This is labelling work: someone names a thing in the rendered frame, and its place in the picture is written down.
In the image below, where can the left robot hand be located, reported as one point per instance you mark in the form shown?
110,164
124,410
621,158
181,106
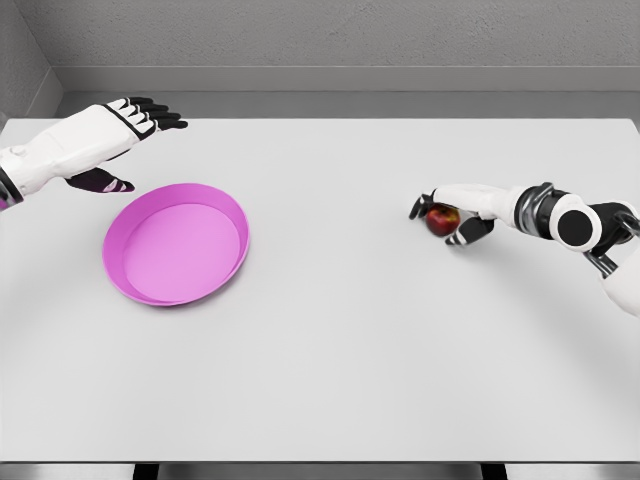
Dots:
95,132

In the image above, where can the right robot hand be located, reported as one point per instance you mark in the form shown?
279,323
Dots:
470,200

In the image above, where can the red apple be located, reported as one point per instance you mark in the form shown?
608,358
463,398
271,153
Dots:
442,220

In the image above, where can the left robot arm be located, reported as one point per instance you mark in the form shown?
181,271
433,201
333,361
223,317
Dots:
25,165

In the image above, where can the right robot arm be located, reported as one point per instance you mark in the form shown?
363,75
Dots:
575,225

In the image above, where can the pink plate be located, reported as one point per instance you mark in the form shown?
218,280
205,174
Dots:
176,244

